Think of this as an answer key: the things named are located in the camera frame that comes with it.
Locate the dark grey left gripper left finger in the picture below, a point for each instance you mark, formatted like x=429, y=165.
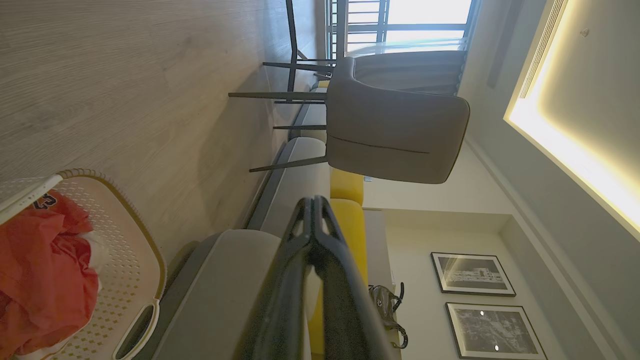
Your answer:
x=280, y=300

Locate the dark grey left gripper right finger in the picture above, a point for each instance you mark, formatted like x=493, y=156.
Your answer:
x=345, y=310

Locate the white perforated plastic laundry basket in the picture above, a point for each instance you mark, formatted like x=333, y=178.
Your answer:
x=125, y=250

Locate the black leather handbag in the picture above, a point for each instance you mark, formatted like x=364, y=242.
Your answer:
x=387, y=307

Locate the grey fabric sofa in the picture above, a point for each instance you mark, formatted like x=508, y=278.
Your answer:
x=220, y=290

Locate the large yellow sofa cushion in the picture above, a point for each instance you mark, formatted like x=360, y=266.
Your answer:
x=354, y=230

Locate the small yellow sofa cushion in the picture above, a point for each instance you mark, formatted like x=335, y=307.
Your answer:
x=346, y=186

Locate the small black framed picture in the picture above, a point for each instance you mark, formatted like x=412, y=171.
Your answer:
x=472, y=275

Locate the large black framed picture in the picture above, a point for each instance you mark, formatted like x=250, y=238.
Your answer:
x=492, y=332

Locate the grey upholstered dining chair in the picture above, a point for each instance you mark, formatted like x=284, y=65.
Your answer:
x=390, y=125

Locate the red jersey garment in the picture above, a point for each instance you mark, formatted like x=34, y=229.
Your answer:
x=45, y=270

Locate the grey window curtain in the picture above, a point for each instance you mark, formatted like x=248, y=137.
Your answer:
x=415, y=70

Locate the window with dark railing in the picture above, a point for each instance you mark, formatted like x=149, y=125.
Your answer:
x=425, y=20

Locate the ceiling air vent grille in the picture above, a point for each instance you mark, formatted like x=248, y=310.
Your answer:
x=542, y=50

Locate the black metal table frame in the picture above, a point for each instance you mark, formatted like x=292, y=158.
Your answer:
x=292, y=45

